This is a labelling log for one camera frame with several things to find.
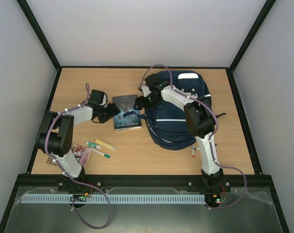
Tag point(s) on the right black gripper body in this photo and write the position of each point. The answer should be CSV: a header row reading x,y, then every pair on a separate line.
x,y
142,101

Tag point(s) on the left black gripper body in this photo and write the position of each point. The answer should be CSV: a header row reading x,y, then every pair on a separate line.
x,y
106,113

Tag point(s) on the dark blue paperback book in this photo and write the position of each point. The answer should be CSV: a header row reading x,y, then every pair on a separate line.
x,y
128,116

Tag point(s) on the navy blue school backpack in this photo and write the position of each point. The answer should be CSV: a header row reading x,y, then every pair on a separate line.
x,y
166,123

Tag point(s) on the pink illustrated paperback book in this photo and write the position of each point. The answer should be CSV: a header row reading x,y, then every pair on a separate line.
x,y
81,154

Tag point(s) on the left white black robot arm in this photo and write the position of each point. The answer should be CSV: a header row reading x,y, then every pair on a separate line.
x,y
55,134

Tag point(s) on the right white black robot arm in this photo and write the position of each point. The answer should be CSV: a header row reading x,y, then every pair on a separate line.
x,y
200,120

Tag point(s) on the yellow highlighter pen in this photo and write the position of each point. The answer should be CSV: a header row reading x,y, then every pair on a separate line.
x,y
105,144

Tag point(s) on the green white glue stick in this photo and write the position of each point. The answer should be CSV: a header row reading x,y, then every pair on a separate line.
x,y
93,145

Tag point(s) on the green capped marker pen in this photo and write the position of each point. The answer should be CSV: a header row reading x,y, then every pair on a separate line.
x,y
99,152

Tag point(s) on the red capped marker pen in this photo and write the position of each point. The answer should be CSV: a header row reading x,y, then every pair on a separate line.
x,y
193,151

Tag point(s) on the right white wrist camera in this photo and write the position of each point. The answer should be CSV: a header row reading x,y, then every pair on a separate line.
x,y
145,91

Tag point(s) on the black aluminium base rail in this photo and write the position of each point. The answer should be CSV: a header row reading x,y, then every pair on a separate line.
x,y
191,183

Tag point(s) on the light blue slotted cable duct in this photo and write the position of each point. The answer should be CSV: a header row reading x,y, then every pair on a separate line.
x,y
113,199

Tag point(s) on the black enclosure frame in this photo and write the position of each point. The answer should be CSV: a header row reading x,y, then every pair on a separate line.
x,y
258,179

